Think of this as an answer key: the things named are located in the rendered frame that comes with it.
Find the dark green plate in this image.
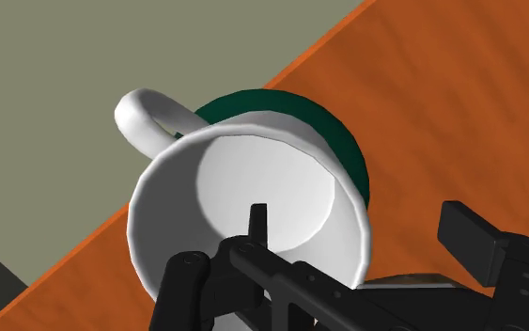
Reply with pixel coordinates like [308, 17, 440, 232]
[174, 88, 371, 211]

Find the white mug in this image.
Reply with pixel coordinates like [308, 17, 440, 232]
[114, 87, 373, 303]

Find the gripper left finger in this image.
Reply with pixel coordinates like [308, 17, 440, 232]
[148, 202, 366, 331]

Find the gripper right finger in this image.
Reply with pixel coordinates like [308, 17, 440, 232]
[437, 199, 529, 331]

